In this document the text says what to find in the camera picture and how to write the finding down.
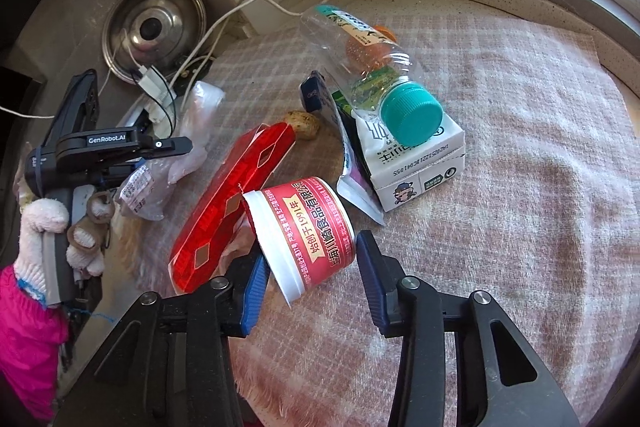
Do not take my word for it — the red white paper cup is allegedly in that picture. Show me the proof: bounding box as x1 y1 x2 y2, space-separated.
243 176 356 303

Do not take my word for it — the red cardboard box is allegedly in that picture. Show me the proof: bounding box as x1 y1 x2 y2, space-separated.
168 121 296 294

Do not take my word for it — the clear plastic bottle teal cap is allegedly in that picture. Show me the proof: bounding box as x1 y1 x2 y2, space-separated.
299 4 444 147

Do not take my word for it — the blue silver toothpaste tube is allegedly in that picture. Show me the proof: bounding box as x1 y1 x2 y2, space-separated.
299 70 385 225

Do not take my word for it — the pink left sleeve forearm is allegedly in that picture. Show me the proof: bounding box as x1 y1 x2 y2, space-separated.
1 267 68 426

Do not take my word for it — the left hand white knit glove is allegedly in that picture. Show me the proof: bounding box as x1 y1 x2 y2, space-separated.
13 192 115 307

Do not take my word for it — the crumpled clear plastic bag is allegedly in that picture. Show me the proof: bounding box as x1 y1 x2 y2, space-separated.
115 81 224 221

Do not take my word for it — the white milk carton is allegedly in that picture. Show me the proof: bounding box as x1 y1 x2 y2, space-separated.
332 91 465 225

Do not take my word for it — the white power strip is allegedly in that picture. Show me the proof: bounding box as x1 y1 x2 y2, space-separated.
134 65 177 124

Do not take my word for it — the steel pot lid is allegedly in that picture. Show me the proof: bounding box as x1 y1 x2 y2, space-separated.
101 0 206 83

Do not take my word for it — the pink checkered cloth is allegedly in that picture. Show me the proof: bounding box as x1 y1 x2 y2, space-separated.
127 0 640 427

